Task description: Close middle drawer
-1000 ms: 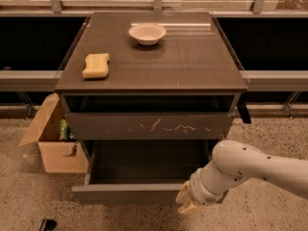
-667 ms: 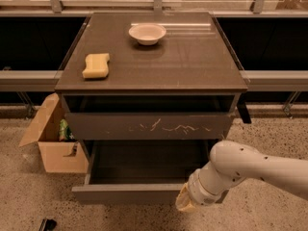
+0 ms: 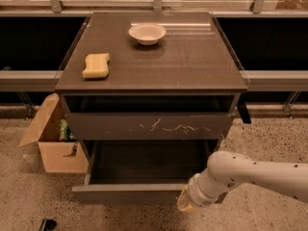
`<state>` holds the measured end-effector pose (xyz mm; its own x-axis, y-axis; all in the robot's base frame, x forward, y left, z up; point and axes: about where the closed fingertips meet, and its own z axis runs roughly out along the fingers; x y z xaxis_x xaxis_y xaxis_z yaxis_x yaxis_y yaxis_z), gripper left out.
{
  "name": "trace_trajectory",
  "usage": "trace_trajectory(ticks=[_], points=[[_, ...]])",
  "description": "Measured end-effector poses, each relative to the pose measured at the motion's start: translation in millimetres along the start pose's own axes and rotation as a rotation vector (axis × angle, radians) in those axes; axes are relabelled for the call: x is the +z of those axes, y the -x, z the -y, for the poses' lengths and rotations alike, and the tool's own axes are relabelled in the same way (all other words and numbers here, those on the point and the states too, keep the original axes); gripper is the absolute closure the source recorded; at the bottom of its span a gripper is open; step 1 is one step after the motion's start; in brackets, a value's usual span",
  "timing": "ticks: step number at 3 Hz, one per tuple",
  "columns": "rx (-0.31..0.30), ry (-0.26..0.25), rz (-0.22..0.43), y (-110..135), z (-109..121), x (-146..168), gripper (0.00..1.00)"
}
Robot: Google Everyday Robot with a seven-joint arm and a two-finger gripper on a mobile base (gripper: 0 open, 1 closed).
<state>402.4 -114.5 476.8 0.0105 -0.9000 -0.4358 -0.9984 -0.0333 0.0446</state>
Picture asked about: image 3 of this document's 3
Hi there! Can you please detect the open cardboard box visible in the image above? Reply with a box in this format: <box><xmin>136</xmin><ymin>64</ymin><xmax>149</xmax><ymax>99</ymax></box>
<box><xmin>19</xmin><ymin>93</ymin><xmax>89</xmax><ymax>173</ymax></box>

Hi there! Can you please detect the grey drawer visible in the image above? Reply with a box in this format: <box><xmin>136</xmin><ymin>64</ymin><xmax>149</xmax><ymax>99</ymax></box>
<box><xmin>65</xmin><ymin>113</ymin><xmax>233</xmax><ymax>141</ymax></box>
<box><xmin>72</xmin><ymin>140</ymin><xmax>219</xmax><ymax>205</ymax></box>

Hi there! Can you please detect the green packet in box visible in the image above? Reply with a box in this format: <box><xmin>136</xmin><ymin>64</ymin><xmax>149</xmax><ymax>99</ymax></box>
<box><xmin>59</xmin><ymin>119</ymin><xmax>74</xmax><ymax>141</ymax></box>

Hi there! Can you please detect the grey drawer cabinet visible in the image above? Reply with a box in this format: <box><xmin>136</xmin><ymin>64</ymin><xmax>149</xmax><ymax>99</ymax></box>
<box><xmin>54</xmin><ymin>12</ymin><xmax>253</xmax><ymax>166</ymax></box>

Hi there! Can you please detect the yellow sponge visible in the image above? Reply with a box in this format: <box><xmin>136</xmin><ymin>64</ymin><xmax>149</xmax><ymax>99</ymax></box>
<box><xmin>82</xmin><ymin>53</ymin><xmax>110</xmax><ymax>79</ymax></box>

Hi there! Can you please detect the white bowl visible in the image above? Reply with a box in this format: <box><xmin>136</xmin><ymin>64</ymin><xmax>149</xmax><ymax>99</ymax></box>
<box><xmin>129</xmin><ymin>23</ymin><xmax>167</xmax><ymax>46</ymax></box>

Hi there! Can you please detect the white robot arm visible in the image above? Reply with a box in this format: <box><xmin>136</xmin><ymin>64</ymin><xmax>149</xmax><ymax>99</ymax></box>
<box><xmin>177</xmin><ymin>151</ymin><xmax>308</xmax><ymax>212</ymax></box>

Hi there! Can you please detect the black object on floor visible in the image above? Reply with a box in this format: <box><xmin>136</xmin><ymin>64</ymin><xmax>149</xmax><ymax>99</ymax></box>
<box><xmin>38</xmin><ymin>218</ymin><xmax>57</xmax><ymax>231</ymax></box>

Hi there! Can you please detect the grey top drawer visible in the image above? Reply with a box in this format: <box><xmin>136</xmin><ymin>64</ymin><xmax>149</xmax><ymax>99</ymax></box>
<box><xmin>65</xmin><ymin>113</ymin><xmax>233</xmax><ymax>141</ymax></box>

